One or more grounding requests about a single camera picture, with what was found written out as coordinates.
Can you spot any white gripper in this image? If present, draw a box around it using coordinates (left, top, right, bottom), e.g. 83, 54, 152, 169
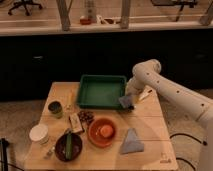
126, 77, 145, 104

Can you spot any blue-grey sponge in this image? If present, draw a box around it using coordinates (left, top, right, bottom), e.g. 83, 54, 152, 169
119, 96, 133, 109

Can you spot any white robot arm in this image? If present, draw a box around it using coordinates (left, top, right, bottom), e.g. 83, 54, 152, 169
127, 59, 213, 171

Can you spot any green plastic tray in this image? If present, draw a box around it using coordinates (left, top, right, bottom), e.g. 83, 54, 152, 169
76, 75, 126, 110

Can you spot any orange fruit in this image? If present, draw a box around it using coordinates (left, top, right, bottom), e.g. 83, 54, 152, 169
100, 125, 114, 138

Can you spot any blue triangular cloth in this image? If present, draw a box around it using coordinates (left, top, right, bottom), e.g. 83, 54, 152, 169
120, 128, 144, 154

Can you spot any orange bowl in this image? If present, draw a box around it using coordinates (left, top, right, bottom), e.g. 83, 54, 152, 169
87, 118, 117, 148

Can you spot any small cardboard box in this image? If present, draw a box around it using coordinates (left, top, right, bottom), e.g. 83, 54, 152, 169
69, 113, 84, 133

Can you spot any wooden stick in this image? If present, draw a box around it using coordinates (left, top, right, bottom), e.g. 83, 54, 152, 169
65, 91, 72, 110

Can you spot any green cucumber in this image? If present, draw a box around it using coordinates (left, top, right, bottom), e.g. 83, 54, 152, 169
65, 132, 72, 160

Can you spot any dark green cup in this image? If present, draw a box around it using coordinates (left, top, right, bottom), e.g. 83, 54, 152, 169
48, 101, 63, 118

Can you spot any dark brown bowl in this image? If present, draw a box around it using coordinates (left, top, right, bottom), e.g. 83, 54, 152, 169
55, 133, 82, 162

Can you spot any red object on shelf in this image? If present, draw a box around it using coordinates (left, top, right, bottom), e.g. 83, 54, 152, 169
79, 17, 92, 25

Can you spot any silver spoon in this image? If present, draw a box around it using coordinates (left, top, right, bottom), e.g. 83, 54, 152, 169
44, 128, 71, 159

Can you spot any white paper cup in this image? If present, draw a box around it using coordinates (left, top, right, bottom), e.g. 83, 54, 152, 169
29, 124, 49, 144

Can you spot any black stand at left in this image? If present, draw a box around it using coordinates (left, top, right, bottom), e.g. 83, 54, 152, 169
0, 138, 9, 171

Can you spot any black office chair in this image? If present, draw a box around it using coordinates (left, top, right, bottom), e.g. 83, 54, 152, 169
8, 0, 43, 16

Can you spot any black floor cable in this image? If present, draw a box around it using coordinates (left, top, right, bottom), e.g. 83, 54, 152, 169
169, 132, 208, 171

